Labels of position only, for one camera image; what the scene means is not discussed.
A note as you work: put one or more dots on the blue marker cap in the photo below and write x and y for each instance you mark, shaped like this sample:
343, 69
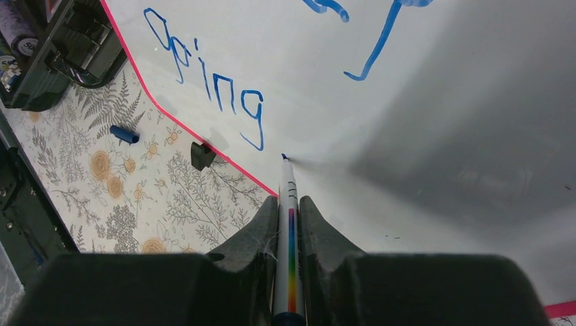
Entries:
124, 135

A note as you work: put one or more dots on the white blue marker pen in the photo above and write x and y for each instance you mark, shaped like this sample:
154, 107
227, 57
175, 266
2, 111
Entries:
288, 304

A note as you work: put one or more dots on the pink framed whiteboard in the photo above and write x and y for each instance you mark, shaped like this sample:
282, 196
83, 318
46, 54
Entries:
416, 126

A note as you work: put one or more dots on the wire whiteboard stand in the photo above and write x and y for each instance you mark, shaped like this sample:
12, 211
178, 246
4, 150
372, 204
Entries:
202, 155

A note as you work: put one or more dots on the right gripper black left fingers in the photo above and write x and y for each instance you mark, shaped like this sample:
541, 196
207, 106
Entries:
242, 271

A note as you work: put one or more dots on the floral table mat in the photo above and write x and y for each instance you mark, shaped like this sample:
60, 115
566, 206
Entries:
140, 198

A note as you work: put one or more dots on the open black case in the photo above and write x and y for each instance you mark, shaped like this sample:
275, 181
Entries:
49, 46

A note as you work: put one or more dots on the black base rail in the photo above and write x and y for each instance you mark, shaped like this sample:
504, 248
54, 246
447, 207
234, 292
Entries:
32, 231

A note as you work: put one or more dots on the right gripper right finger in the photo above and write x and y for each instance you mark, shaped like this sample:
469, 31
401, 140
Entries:
328, 285

